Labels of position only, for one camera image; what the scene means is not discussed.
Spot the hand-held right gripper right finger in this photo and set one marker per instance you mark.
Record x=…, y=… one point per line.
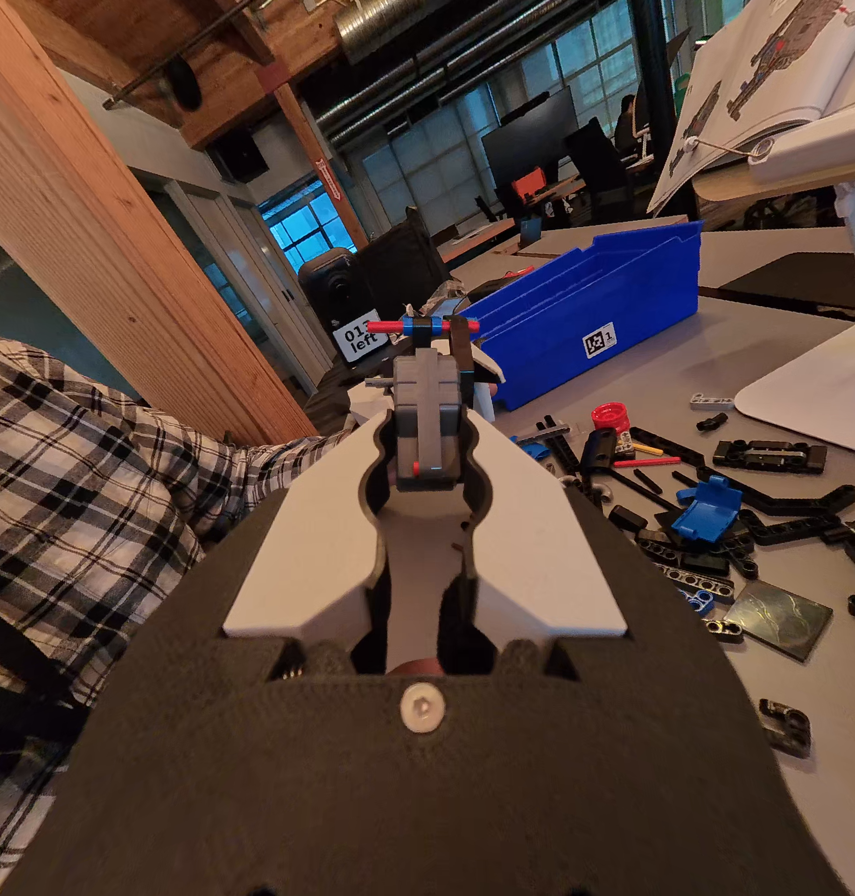
x=553, y=560

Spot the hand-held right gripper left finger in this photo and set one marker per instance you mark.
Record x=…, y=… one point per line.
x=301, y=560

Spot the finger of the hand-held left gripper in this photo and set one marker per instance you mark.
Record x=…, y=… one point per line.
x=364, y=402
x=487, y=378

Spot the grey toy motor assembly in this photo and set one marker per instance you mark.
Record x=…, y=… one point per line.
x=427, y=420

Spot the instruction booklet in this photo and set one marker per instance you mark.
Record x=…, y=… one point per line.
x=749, y=70

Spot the person's left forearm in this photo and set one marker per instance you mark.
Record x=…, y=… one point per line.
x=280, y=462

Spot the grey desk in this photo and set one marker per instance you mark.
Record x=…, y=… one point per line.
x=679, y=378

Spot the large black chair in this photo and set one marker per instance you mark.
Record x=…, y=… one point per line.
x=399, y=259

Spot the blue curved toy panel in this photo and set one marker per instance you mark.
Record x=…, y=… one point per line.
x=532, y=449

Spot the red toy wheel rim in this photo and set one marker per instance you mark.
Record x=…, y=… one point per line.
x=609, y=416

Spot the red toy axle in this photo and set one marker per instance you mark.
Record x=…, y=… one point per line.
x=644, y=462

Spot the yellow toy axle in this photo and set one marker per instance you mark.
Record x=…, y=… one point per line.
x=648, y=448

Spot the blue plastic bin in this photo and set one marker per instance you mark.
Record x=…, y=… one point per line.
x=609, y=294

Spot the blue waste bin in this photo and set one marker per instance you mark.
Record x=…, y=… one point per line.
x=530, y=227

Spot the blue toy panel piece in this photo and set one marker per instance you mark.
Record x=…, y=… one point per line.
x=707, y=511

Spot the orange chair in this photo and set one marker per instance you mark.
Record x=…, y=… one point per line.
x=529, y=183

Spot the small black toy pin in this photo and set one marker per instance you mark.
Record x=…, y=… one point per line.
x=711, y=422

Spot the small grey toy beam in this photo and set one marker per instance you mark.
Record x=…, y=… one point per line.
x=713, y=401

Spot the person's plaid shirt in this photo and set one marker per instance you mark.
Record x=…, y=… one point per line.
x=84, y=490

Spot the black flat toy plate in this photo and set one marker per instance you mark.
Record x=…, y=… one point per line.
x=777, y=619

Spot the black office chair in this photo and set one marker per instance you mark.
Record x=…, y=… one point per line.
x=599, y=168

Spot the black monitor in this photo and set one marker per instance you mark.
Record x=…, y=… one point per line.
x=532, y=140

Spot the pile of toy brick pieces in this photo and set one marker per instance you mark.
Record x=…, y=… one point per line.
x=798, y=500

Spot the white book stand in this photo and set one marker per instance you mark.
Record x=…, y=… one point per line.
x=819, y=392

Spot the black metal pole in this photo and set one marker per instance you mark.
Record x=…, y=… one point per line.
x=655, y=84

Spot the black wall speaker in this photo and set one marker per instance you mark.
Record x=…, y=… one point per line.
x=238, y=157

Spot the black toy chassis frame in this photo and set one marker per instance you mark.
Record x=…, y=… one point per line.
x=770, y=456

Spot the silver ventilation duct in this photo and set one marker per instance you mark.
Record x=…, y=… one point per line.
x=378, y=28

